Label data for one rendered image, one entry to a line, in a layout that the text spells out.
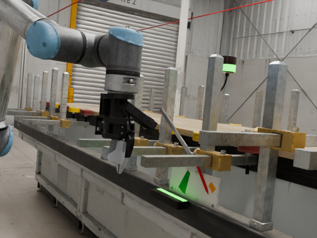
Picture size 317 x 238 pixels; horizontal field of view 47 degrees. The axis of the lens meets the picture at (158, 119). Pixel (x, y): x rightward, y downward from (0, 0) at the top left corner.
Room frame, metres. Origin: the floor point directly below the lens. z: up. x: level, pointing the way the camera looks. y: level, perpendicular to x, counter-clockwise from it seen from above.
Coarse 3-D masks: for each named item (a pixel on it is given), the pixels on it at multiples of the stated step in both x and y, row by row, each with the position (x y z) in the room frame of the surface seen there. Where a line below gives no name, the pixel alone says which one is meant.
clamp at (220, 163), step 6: (198, 150) 1.18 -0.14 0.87; (216, 156) 1.11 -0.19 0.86; (222, 156) 1.10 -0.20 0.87; (228, 156) 1.11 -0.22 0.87; (216, 162) 1.11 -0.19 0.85; (222, 162) 1.10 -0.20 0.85; (228, 162) 1.11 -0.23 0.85; (210, 168) 1.13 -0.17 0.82; (216, 168) 1.10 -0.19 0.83; (222, 168) 1.10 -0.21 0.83; (228, 168) 1.12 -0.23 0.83
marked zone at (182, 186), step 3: (186, 171) 1.23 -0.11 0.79; (186, 174) 1.22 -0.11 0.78; (189, 174) 1.21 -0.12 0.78; (186, 177) 1.22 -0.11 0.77; (183, 180) 1.24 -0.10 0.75; (186, 180) 1.22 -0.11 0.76; (180, 183) 1.25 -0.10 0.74; (183, 183) 1.24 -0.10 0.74; (186, 183) 1.22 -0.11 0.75; (180, 186) 1.25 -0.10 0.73; (183, 186) 1.23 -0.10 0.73; (186, 186) 1.22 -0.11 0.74; (183, 189) 1.23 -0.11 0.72; (183, 192) 1.23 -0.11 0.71
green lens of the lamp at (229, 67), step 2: (224, 64) 1.18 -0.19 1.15; (226, 64) 1.18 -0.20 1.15; (228, 64) 1.18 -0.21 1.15; (230, 64) 1.18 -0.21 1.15; (224, 66) 1.18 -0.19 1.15; (226, 66) 1.18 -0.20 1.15; (228, 66) 1.18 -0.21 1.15; (230, 66) 1.18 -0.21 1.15; (232, 66) 1.18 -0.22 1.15; (234, 66) 1.19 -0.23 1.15; (224, 68) 1.18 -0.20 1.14; (226, 68) 1.18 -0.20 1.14; (228, 68) 1.18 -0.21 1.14; (230, 68) 1.18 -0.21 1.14; (232, 68) 1.18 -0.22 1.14; (234, 68) 1.19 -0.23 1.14; (224, 70) 1.18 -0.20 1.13; (226, 70) 1.18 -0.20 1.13; (228, 70) 1.18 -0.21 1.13; (230, 70) 1.18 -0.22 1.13; (232, 70) 1.18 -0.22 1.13; (234, 70) 1.19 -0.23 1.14; (234, 72) 1.21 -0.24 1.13
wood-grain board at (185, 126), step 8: (72, 104) 3.45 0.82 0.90; (80, 104) 3.66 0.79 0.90; (88, 104) 3.90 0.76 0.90; (96, 112) 2.45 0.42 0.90; (144, 112) 3.10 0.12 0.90; (176, 120) 2.27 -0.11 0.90; (184, 120) 2.36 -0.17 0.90; (192, 120) 2.46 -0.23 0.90; (200, 120) 2.57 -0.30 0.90; (184, 128) 1.65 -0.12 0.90; (192, 128) 1.69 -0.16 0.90; (200, 128) 1.74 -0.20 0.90; (224, 128) 1.91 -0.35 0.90; (232, 128) 1.97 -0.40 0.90; (240, 128) 2.04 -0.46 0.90; (248, 128) 2.11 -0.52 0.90; (280, 152) 1.17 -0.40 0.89; (288, 152) 1.15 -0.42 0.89
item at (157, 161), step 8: (144, 160) 1.00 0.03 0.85; (152, 160) 1.01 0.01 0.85; (160, 160) 1.02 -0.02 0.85; (168, 160) 1.04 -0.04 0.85; (176, 160) 1.05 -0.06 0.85; (184, 160) 1.07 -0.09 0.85; (192, 160) 1.08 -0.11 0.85; (200, 160) 1.10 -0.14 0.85; (208, 160) 1.12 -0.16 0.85; (232, 160) 1.17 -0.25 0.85; (240, 160) 1.19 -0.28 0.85; (248, 160) 1.21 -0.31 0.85; (256, 160) 1.23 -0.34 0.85
